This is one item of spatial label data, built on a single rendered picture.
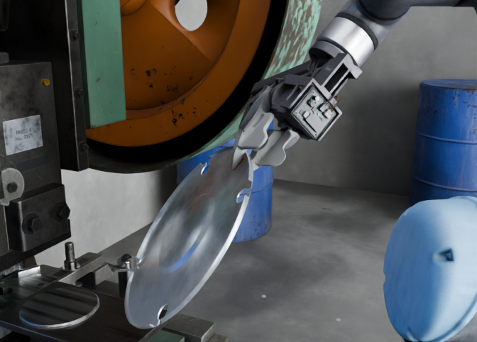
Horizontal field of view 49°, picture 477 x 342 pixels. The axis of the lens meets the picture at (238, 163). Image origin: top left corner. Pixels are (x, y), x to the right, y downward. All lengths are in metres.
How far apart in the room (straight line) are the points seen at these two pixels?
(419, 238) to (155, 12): 0.82
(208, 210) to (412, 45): 3.28
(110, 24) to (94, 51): 0.06
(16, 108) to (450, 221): 0.64
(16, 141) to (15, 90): 0.08
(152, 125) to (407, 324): 0.78
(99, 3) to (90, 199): 2.09
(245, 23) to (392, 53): 2.99
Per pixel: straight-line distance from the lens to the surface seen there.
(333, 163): 4.15
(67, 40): 0.89
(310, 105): 0.70
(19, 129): 0.87
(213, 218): 0.72
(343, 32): 0.75
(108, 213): 3.08
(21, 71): 0.87
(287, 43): 0.97
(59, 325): 0.89
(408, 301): 0.46
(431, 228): 0.44
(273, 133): 0.75
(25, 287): 1.03
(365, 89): 3.99
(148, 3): 1.14
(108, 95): 0.94
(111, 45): 0.95
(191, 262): 0.70
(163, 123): 1.10
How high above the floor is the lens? 1.23
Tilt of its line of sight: 15 degrees down
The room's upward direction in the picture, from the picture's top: straight up
